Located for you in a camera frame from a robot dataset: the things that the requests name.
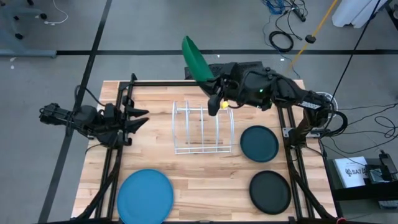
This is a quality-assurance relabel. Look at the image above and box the black loose cable tangle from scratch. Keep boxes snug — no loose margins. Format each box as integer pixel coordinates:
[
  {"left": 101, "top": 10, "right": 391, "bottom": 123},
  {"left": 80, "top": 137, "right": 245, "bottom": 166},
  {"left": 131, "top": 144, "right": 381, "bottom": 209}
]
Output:
[{"left": 326, "top": 104, "right": 398, "bottom": 155}]

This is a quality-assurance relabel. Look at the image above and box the white printed booklet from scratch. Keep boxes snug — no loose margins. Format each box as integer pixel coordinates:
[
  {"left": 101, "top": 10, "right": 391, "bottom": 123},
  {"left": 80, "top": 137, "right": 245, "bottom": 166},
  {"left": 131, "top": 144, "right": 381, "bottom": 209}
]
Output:
[{"left": 333, "top": 156, "right": 369, "bottom": 189}]

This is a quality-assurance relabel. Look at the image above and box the thin black hanging cable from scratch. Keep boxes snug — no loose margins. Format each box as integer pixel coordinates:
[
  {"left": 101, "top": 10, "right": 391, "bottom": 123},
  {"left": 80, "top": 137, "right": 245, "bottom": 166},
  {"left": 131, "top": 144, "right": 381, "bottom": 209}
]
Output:
[{"left": 329, "top": 0, "right": 382, "bottom": 103}]

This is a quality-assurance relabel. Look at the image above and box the white plastic sheet bundle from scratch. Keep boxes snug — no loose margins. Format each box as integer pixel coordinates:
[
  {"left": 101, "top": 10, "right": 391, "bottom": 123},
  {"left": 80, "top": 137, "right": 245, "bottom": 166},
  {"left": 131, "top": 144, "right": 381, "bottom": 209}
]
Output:
[{"left": 331, "top": 0, "right": 390, "bottom": 29}]

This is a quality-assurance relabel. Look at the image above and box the green plate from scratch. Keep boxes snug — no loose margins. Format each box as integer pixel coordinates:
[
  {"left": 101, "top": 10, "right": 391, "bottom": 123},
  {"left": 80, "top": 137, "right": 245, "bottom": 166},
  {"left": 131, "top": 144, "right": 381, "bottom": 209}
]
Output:
[{"left": 181, "top": 35, "right": 215, "bottom": 83}]

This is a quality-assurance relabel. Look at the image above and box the dark teal plate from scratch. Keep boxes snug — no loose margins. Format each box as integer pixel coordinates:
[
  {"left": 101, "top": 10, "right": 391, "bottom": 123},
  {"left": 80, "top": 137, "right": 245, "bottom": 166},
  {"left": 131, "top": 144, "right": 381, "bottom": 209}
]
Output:
[{"left": 239, "top": 125, "right": 280, "bottom": 163}]

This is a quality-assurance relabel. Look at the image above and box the blue plate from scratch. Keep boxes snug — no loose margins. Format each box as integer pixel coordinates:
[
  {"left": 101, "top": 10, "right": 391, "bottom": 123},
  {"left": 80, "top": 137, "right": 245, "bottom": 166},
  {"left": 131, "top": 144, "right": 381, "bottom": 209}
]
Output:
[{"left": 116, "top": 169, "right": 175, "bottom": 224}]

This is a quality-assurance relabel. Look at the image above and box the blue cable bundle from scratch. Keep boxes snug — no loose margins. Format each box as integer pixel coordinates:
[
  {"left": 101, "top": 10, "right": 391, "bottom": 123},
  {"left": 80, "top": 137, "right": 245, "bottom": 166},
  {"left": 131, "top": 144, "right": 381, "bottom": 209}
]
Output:
[{"left": 262, "top": 0, "right": 285, "bottom": 16}]

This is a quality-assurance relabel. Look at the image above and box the black coiled cable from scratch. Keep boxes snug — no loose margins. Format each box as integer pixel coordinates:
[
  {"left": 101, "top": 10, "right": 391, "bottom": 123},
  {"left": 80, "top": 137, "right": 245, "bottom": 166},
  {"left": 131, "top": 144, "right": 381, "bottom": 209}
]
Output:
[{"left": 268, "top": 30, "right": 295, "bottom": 53}]

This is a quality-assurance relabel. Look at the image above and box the grey desk foot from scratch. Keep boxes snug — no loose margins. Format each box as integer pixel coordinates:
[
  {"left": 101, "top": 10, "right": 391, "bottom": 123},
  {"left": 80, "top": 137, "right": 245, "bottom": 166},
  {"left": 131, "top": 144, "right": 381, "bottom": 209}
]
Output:
[{"left": 0, "top": 29, "right": 57, "bottom": 58}]

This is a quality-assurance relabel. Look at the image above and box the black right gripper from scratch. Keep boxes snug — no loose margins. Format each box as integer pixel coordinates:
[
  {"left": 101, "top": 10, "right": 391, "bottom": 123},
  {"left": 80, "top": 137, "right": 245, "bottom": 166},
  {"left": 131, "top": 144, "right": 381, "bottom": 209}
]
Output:
[{"left": 198, "top": 62, "right": 251, "bottom": 117}]

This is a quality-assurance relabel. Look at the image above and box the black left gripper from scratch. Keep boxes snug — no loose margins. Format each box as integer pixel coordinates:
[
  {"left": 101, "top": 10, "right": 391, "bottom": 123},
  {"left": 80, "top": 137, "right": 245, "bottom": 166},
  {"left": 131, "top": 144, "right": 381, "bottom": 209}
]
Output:
[{"left": 101, "top": 95, "right": 150, "bottom": 147}]

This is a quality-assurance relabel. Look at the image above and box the white floor cable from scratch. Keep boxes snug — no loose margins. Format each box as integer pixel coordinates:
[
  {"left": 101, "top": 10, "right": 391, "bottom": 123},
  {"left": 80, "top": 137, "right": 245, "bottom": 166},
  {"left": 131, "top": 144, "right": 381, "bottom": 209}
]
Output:
[{"left": 43, "top": 0, "right": 69, "bottom": 26}]

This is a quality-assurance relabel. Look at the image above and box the black side cart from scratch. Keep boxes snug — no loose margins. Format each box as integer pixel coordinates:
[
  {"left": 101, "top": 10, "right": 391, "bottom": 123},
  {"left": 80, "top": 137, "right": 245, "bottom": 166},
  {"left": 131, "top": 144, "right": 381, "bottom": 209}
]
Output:
[{"left": 325, "top": 157, "right": 398, "bottom": 218}]

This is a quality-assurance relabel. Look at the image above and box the black plate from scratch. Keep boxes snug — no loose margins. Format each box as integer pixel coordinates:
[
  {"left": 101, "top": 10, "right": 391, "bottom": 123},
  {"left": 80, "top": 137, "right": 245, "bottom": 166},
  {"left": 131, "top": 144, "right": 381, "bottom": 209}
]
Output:
[{"left": 249, "top": 170, "right": 292, "bottom": 215}]

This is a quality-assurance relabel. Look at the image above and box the black power strip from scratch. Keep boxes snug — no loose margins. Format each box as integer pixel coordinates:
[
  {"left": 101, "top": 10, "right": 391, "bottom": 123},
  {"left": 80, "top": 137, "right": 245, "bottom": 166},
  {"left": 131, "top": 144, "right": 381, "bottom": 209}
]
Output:
[{"left": 290, "top": 6, "right": 307, "bottom": 22}]

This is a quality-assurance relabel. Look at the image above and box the black aluminium table frame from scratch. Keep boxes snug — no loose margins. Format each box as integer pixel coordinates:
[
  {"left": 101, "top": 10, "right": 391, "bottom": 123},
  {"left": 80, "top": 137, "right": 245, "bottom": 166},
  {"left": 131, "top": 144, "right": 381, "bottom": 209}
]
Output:
[{"left": 74, "top": 73, "right": 340, "bottom": 224}]

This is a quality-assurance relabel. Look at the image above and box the black device on cart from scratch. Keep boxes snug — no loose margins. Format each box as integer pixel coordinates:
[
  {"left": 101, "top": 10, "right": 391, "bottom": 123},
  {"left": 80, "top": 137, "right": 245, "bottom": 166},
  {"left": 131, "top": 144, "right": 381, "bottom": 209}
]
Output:
[{"left": 378, "top": 150, "right": 398, "bottom": 182}]

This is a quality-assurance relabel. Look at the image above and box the white wire dish rack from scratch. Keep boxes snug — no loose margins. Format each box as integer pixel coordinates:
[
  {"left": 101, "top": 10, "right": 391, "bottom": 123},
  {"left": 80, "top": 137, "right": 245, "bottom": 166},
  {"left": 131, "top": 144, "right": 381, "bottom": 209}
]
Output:
[{"left": 172, "top": 100, "right": 234, "bottom": 155}]

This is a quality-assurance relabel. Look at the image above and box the office chair base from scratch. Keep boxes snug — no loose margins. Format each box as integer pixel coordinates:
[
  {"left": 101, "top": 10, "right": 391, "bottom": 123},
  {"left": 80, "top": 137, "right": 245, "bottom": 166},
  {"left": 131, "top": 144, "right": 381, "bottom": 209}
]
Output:
[{"left": 0, "top": 0, "right": 48, "bottom": 41}]

